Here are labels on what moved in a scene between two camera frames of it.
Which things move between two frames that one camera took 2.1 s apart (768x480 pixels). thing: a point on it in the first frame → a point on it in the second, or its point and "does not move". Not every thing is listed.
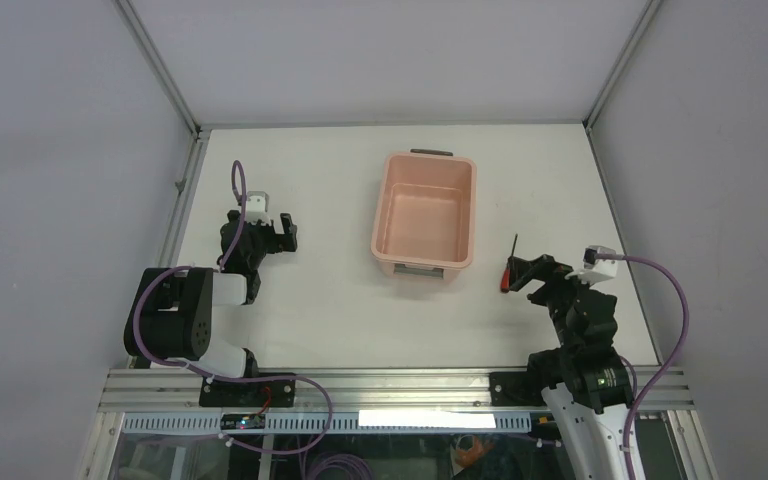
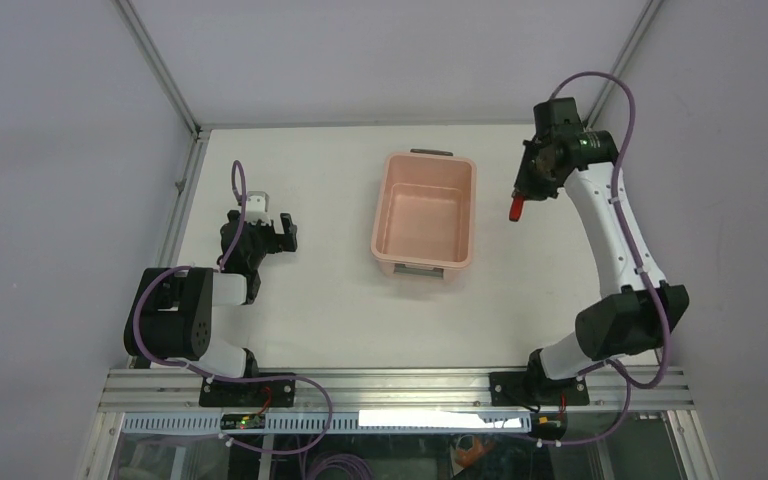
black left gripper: [278, 242] does not move
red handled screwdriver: [506, 278] → [516, 207]
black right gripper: [524, 270] → [524, 186]
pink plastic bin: [425, 214] does not move
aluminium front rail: [664, 390] does not move
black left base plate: [248, 394] does not move
